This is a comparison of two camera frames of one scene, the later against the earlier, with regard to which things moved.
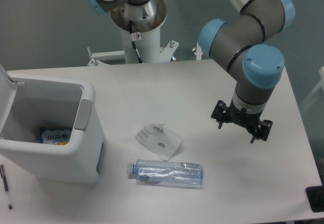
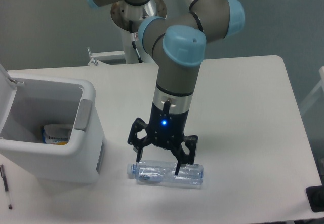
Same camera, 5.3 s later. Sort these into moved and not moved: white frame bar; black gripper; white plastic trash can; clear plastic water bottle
Moved: black gripper
Not moved: white plastic trash can; clear plastic water bottle; white frame bar
